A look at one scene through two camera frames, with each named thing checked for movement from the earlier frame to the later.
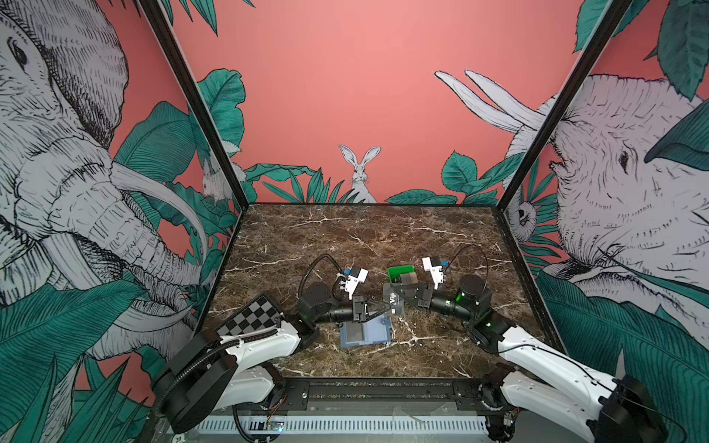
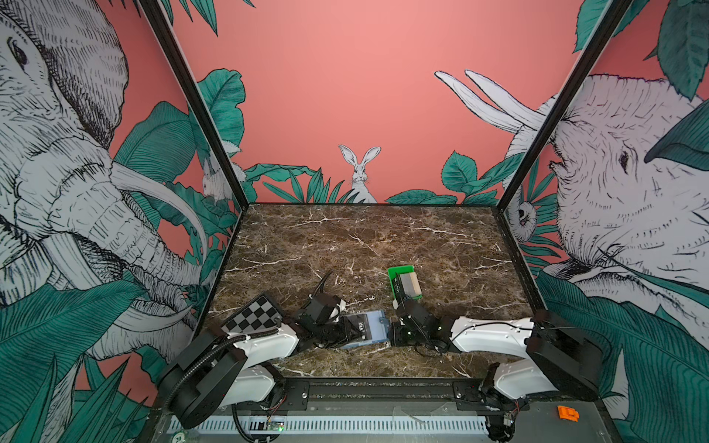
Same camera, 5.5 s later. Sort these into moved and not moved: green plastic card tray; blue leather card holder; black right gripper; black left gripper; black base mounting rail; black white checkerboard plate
Moved: black left gripper; black right gripper
Not moved: black base mounting rail; green plastic card tray; black white checkerboard plate; blue leather card holder
